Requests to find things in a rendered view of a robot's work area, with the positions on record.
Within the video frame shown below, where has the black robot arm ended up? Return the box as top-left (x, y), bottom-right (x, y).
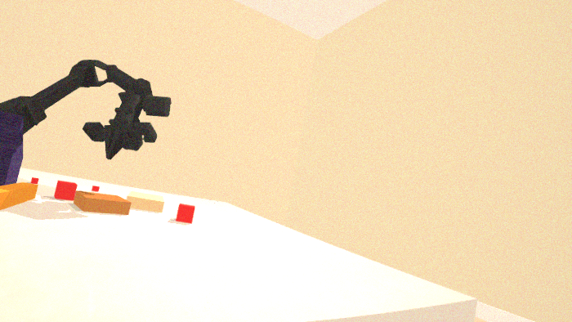
top-left (0, 60), bottom-right (172, 134)

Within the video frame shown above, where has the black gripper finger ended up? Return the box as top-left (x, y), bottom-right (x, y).
top-left (108, 130), bottom-right (135, 159)
top-left (101, 129), bottom-right (114, 159)

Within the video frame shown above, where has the orange square block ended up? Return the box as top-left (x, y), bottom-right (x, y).
top-left (73, 190), bottom-right (132, 215)

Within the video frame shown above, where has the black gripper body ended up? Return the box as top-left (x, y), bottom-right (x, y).
top-left (83, 105), bottom-right (157, 143)

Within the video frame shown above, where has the yellow rectangular bar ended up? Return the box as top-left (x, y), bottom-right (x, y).
top-left (0, 182), bottom-right (38, 210)

